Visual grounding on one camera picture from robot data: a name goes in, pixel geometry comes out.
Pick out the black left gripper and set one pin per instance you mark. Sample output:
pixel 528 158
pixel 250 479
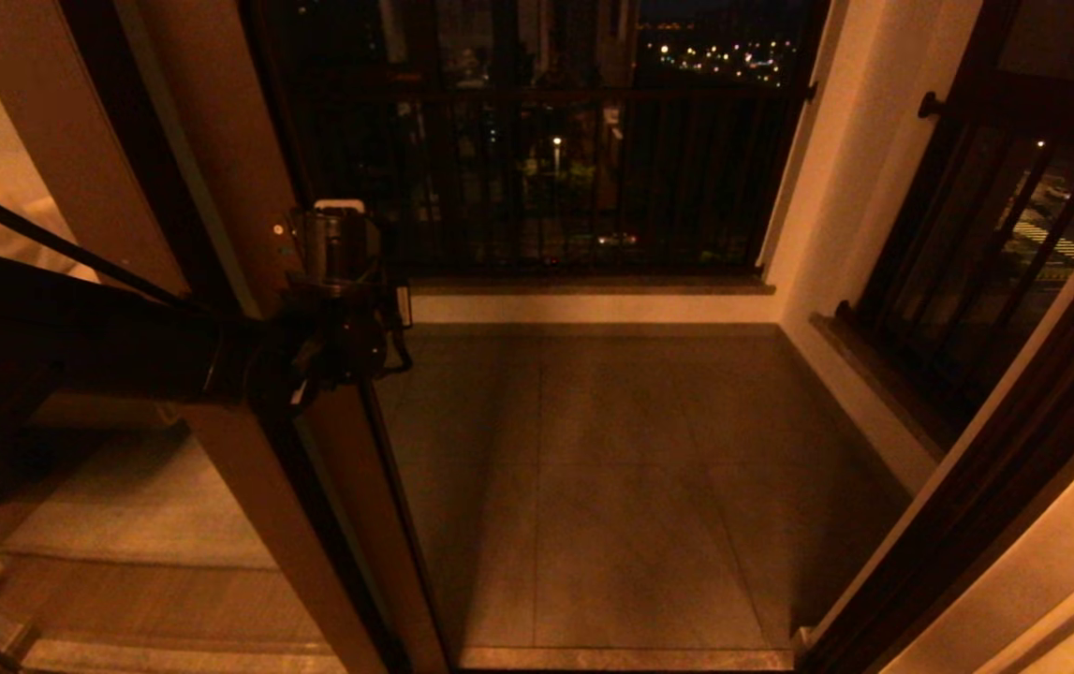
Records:
pixel 340 248

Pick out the brown framed sliding glass door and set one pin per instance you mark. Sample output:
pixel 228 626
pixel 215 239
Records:
pixel 218 112

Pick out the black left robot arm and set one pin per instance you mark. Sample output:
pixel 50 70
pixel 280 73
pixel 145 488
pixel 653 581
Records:
pixel 78 346

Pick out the brown framed fixed glass panel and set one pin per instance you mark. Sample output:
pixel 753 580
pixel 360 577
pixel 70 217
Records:
pixel 59 122

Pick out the dark brown door jamb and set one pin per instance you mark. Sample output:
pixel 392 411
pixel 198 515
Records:
pixel 1014 449

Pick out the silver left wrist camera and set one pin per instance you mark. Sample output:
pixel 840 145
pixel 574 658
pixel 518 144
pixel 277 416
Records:
pixel 338 205

